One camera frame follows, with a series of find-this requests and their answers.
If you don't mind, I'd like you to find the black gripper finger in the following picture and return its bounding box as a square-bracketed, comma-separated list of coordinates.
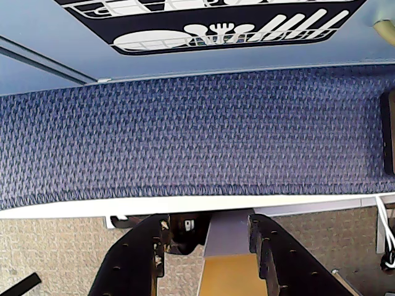
[88, 212, 171, 296]
[248, 214, 362, 296]

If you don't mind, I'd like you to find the gray and yellow table leg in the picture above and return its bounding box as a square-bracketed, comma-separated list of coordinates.
[197, 212, 262, 296]

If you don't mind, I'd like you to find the black flat bar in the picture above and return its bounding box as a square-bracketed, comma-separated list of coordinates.
[14, 272, 43, 294]

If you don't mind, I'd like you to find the dark rounded panel edge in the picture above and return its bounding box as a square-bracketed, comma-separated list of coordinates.
[378, 91, 395, 174]

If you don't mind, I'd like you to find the dishwasher rack decal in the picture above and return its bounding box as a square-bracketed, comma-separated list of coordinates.
[54, 0, 368, 57]

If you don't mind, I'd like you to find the white bracket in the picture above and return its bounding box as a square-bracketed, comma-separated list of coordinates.
[104, 215, 129, 231]

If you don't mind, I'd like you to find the white cable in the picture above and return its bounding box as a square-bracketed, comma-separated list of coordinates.
[374, 195, 395, 250]

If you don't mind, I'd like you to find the gold dishwasher door handle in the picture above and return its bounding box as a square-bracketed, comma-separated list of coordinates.
[372, 17, 395, 47]

